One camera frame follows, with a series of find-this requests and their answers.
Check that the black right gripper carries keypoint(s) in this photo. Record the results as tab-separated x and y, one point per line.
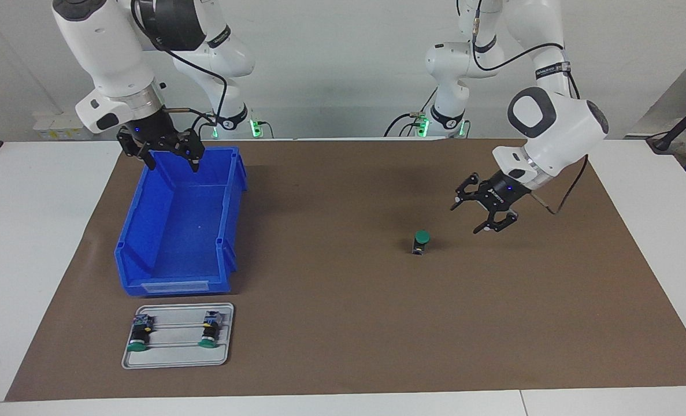
158	136

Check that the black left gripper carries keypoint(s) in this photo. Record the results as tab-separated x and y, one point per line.
501	190

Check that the green push button switch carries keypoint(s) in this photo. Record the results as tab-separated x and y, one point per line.
139	335
208	332
421	240

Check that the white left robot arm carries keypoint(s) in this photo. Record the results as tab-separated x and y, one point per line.
556	127

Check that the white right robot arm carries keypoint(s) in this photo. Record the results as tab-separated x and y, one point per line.
106	52

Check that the blue plastic storage bin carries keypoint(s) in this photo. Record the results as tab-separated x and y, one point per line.
181	231

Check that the small white box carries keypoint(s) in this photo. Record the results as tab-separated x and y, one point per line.
62	126

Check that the brown table mat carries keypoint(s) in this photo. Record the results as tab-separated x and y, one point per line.
406	318

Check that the grey metal tray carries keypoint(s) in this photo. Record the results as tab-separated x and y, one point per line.
175	355

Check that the black stand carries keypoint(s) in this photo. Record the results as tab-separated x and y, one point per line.
681	124

